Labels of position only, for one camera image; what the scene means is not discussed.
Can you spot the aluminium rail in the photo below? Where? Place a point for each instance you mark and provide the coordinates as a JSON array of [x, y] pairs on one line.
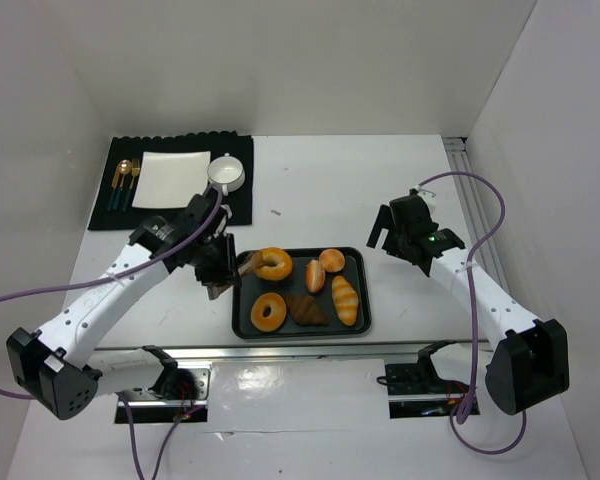
[[470, 193], [255, 352]]

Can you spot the aluminium rail front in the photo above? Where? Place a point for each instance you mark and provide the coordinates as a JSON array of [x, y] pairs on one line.
[[255, 352]]

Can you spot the orange glazed donut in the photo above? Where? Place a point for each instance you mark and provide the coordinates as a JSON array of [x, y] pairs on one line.
[[272, 264]]

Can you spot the gold fork green handle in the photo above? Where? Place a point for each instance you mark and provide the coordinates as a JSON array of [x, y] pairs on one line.
[[135, 172]]

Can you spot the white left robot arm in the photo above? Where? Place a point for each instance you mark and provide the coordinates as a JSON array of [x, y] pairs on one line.
[[58, 363]]

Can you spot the gold knife green handle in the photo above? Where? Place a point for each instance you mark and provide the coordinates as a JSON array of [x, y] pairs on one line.
[[114, 186]]

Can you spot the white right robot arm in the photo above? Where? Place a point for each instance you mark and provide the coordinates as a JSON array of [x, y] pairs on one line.
[[530, 362]]

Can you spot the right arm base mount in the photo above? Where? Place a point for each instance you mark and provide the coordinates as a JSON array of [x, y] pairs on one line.
[[415, 389]]

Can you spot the white square plate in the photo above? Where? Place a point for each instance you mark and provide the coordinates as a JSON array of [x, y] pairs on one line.
[[170, 180]]

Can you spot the white cup with handle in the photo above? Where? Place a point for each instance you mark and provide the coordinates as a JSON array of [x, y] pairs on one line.
[[226, 174]]

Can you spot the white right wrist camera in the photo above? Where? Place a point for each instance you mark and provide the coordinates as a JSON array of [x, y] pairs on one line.
[[429, 197]]

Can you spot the dark chocolate croissant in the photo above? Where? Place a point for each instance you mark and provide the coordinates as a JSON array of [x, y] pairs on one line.
[[305, 311]]

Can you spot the gold spoon green handle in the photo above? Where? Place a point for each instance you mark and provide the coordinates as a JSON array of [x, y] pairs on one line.
[[123, 169]]

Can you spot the aluminium rail right side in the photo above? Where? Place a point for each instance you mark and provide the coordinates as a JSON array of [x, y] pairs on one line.
[[470, 193]]

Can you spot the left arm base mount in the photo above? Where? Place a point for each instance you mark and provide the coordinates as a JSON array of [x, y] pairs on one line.
[[159, 389]]

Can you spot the round orange bun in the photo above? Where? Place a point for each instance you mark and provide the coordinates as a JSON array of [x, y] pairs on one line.
[[332, 260]]

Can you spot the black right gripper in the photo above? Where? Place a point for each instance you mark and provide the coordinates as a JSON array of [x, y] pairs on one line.
[[392, 235]]

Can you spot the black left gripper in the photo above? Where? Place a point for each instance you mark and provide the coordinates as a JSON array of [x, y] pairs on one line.
[[225, 262]]

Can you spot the striped orange bread roll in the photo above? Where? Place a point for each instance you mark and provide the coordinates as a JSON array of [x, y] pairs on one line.
[[345, 300]]

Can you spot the black baking tray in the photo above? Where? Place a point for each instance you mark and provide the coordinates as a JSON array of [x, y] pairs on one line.
[[252, 287]]

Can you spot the split orange bun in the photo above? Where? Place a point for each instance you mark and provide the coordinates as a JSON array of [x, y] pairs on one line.
[[315, 276]]

